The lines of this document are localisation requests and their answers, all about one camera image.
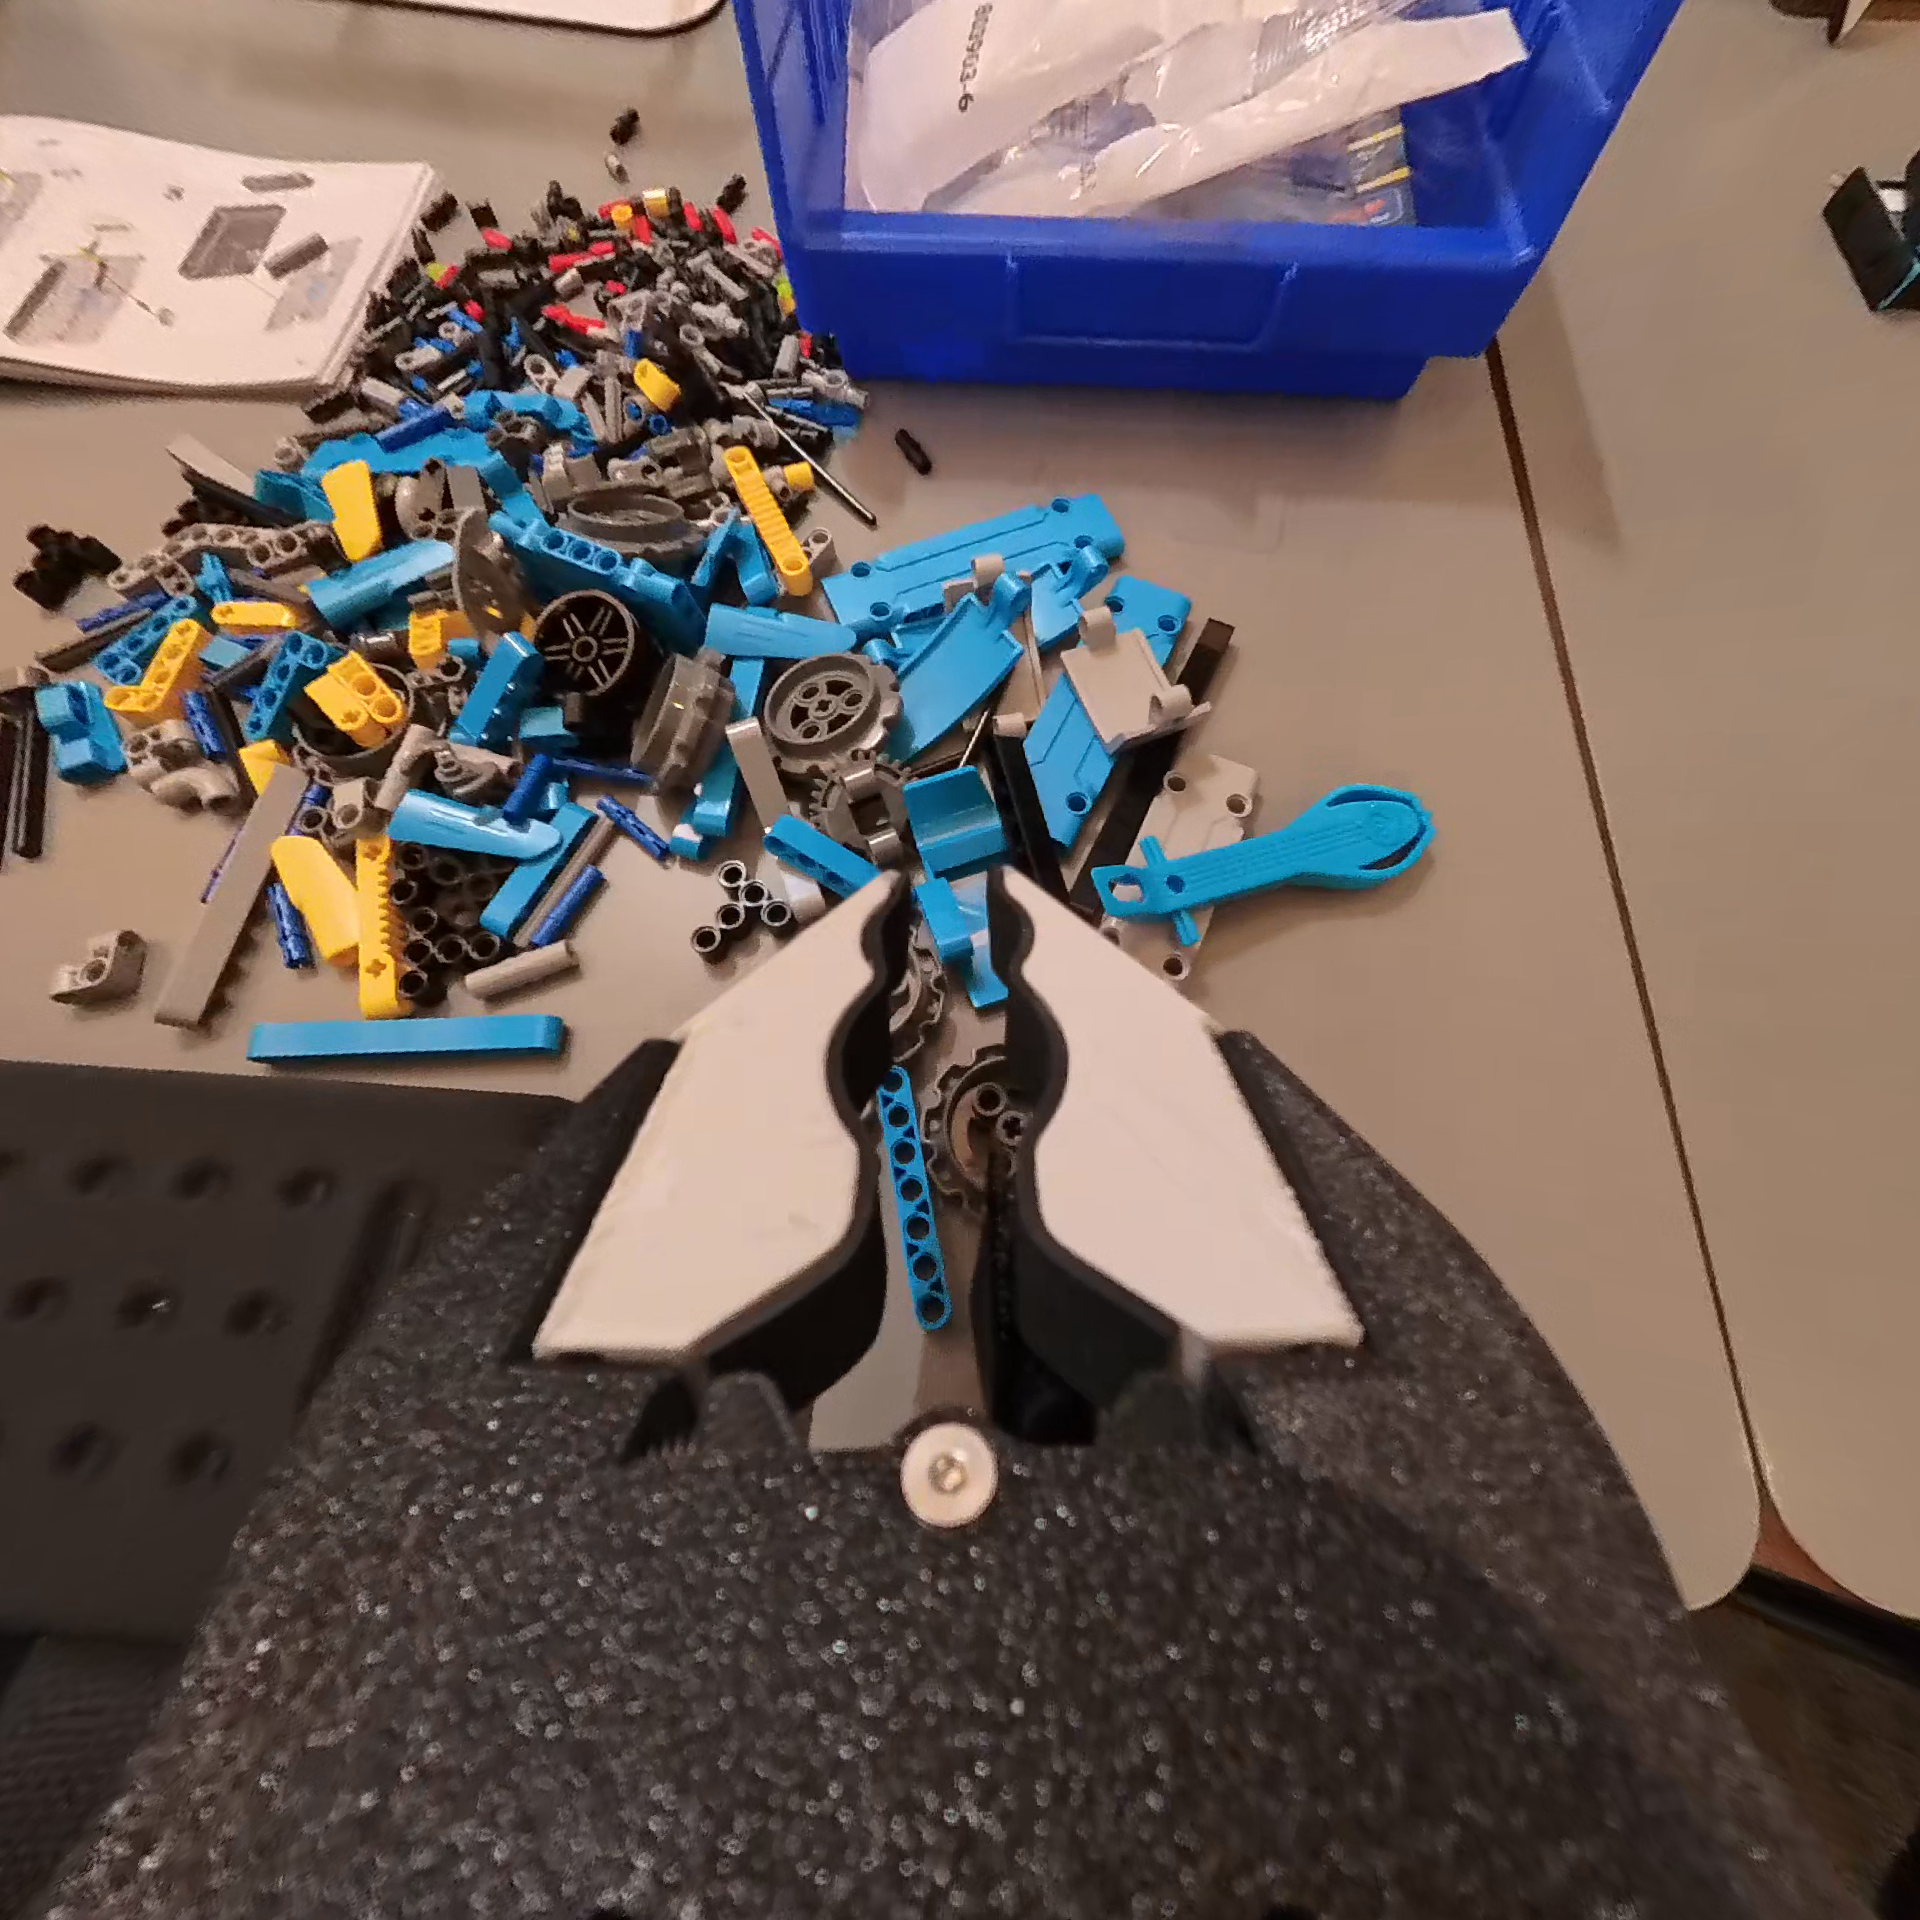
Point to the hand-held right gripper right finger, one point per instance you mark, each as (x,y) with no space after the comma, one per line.
(1171,1169)

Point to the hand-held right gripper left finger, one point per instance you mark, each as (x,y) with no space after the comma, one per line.
(721,1169)

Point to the pile of toy bricks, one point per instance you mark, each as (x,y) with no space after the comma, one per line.
(599,600)

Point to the grey desk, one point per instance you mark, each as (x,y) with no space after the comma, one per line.
(1350,525)
(1726,750)

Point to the blue brick separator tool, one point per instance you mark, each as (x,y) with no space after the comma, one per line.
(1275,863)

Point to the long blue toy beam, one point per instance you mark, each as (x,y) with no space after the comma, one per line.
(406,1039)

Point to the black perforated chair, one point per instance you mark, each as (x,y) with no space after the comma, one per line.
(226,1275)

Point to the blue plastic bin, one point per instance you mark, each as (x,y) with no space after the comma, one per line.
(1125,302)

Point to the open instruction booklet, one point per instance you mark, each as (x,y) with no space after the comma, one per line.
(180,272)

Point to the clear plastic bags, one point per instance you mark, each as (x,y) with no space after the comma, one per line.
(1125,106)

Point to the black and cyan toy part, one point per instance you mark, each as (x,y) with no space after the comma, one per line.
(1877,227)

